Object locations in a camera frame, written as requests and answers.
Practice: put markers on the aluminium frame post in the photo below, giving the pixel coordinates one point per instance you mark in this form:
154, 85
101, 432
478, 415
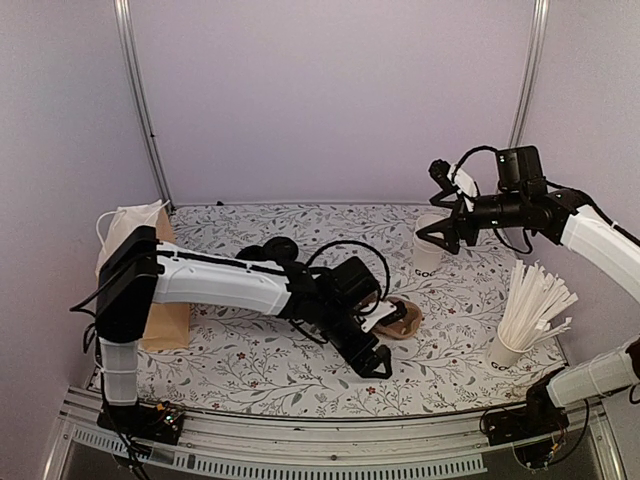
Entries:
126, 35
534, 54

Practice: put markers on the floral patterned table mat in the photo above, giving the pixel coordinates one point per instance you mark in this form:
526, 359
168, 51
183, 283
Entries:
240, 361

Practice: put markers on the white cup holding straws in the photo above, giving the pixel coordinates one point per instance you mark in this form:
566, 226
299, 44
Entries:
500, 356

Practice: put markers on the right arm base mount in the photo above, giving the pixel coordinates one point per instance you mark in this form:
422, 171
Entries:
536, 433

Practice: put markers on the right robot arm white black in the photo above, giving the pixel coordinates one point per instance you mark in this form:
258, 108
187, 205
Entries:
566, 216

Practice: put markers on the right aluminium frame post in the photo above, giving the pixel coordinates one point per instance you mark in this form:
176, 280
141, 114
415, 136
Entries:
534, 54

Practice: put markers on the left aluminium frame post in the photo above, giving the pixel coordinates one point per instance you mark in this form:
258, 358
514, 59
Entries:
126, 35

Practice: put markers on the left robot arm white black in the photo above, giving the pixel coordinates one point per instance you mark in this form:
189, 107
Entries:
289, 290

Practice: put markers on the brown cardboard cup carrier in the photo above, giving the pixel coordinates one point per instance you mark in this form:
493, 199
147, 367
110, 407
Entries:
404, 322

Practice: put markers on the black plastic cup lid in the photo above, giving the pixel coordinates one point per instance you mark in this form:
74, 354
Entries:
281, 248

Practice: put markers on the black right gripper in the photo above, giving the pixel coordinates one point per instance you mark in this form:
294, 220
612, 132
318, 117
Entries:
448, 226

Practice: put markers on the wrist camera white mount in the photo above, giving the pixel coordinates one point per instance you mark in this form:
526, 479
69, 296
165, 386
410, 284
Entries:
448, 176
385, 314

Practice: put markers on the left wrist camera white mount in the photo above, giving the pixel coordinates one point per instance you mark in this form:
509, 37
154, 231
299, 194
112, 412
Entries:
385, 314

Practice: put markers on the stack of black cup lids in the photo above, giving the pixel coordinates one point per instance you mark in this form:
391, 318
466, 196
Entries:
252, 253

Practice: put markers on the bundle of white paper straws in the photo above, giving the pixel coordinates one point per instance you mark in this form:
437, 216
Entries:
535, 298

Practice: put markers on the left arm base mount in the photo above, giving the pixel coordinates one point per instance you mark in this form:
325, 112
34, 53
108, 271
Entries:
161, 423

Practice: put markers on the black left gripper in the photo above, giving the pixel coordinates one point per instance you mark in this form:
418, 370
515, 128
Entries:
364, 368

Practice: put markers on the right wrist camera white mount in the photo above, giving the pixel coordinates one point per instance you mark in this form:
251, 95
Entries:
448, 176

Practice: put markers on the brown paper bag white handles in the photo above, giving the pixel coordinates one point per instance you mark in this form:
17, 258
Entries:
128, 270

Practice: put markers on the aluminium front rail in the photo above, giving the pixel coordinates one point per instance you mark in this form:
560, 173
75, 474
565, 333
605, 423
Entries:
219, 445

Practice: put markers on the stack of white paper cups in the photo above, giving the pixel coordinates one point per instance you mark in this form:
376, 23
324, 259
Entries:
427, 257

